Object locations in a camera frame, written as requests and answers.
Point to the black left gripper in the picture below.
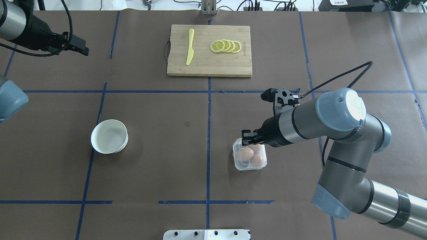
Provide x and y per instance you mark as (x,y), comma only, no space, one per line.
(37,35)

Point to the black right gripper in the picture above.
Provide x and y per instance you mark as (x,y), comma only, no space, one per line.
(269,132)

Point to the brown egg from bowl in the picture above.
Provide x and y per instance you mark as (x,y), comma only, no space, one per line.
(244,154)

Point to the clear plastic egg box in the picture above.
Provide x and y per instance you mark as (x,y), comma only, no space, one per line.
(244,166)

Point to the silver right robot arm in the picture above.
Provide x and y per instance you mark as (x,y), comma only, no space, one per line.
(342,188)

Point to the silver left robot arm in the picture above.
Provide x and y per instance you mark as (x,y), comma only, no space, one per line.
(20,26)

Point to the brown egg in box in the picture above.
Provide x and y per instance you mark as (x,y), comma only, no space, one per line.
(257,160)
(257,148)

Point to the bamboo cutting board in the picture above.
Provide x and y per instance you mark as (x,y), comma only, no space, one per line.
(205,63)

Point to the lemon slice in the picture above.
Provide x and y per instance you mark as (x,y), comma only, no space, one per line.
(238,47)
(217,46)
(226,45)
(231,46)

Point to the white round bowl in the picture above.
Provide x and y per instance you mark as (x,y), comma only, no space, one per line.
(109,137)

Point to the yellow plastic knife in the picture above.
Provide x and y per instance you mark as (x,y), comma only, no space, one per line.
(190,52)

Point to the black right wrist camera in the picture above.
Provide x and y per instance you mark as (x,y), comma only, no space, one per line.
(282,99)

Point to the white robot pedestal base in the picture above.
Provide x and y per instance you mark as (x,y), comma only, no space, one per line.
(208,234)

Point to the aluminium frame post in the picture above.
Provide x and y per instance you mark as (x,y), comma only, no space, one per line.
(209,7)

